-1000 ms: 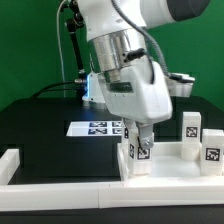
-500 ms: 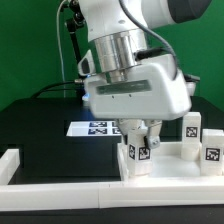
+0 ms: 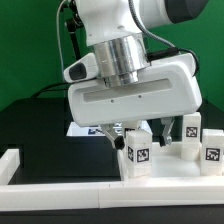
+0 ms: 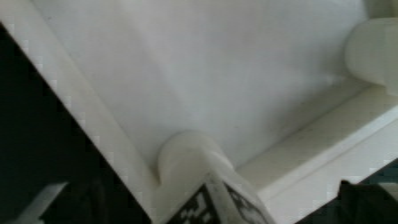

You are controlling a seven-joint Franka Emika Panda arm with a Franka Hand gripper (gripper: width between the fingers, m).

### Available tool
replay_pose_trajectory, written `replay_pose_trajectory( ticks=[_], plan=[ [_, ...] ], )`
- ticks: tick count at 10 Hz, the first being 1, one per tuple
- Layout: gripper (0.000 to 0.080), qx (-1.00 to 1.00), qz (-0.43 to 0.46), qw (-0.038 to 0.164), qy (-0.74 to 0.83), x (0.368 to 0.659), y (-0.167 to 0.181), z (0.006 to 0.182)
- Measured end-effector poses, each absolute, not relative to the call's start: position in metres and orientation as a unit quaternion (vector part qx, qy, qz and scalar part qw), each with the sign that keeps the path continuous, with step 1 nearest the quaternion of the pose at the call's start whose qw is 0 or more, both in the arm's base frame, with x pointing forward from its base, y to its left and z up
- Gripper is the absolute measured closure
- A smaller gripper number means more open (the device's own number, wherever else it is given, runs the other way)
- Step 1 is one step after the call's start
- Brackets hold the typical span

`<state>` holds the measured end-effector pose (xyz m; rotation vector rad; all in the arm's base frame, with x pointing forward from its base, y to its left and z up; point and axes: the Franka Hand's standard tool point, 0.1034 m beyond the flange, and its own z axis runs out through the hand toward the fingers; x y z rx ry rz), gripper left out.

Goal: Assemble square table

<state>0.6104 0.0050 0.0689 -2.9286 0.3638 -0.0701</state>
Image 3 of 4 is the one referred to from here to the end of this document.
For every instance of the white marker tag sheet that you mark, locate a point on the white marker tag sheet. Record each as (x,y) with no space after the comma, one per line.
(95,131)

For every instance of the white square tabletop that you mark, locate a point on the white square tabletop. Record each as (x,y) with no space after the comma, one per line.
(166,162)

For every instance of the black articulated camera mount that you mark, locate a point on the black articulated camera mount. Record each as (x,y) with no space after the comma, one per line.
(72,25)

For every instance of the white U-shaped obstacle fence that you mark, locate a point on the white U-shaped obstacle fence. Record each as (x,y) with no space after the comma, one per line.
(133,193)

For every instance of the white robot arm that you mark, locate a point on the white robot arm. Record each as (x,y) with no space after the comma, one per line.
(119,81)

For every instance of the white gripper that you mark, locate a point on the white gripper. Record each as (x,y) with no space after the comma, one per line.
(164,89)

